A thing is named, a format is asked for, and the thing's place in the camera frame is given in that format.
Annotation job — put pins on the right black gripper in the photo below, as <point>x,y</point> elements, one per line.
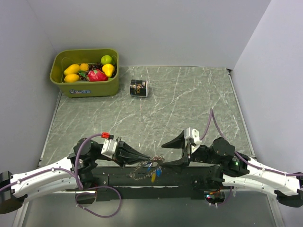
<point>177,142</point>

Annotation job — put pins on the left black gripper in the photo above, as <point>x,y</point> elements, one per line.
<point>123,150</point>

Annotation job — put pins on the large silver keyring with rings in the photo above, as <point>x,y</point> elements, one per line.
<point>148,169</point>

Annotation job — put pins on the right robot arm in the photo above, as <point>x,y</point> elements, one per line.
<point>235,169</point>

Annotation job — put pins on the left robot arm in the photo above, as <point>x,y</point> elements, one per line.
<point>73,172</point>

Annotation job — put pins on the black paper cup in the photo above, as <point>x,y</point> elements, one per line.
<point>139,88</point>

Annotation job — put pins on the red dragon fruit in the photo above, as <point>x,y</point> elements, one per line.
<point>96,76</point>

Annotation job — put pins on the yellow pear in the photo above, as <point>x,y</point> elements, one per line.
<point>108,69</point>

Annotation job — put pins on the dark cherries bunch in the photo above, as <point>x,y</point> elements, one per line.
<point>84,74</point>

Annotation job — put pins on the yellow mango lower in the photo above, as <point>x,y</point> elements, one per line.
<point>71,78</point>

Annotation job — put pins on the yellow mango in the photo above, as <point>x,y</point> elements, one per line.
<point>72,69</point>
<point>71,78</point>

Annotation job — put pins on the small orange fruit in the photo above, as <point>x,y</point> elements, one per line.
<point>84,67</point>

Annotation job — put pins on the green lime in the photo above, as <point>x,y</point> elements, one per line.
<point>106,59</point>

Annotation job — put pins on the yellow mango upper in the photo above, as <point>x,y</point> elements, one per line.
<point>72,69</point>

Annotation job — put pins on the olive green plastic bin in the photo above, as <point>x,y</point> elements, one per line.
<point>84,89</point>

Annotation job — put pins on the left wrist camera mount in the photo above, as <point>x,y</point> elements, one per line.
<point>109,145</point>

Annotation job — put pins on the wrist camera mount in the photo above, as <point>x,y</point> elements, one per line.
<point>192,138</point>
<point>109,145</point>

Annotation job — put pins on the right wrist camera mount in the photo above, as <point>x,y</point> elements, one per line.
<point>192,138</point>

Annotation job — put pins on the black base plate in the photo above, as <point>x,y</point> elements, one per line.
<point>191,182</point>

